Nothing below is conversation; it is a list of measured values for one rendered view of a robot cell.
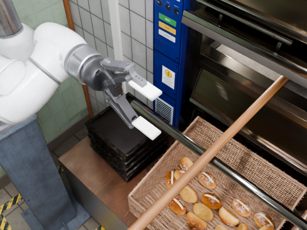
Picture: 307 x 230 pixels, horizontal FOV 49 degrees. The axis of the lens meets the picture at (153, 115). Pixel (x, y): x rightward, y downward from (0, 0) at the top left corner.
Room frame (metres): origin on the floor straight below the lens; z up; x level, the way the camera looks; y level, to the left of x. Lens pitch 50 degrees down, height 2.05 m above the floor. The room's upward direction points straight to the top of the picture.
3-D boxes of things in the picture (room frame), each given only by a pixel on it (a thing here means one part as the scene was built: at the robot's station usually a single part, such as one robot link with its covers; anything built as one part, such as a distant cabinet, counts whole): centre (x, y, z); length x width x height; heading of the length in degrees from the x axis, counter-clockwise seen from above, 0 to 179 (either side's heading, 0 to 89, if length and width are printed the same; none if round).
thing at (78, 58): (0.63, 0.17, 1.49); 0.09 x 0.06 x 0.09; 136
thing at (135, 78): (0.50, 0.04, 1.57); 0.05 x 0.01 x 0.03; 46
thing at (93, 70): (0.58, 0.11, 1.49); 0.09 x 0.07 x 0.08; 46
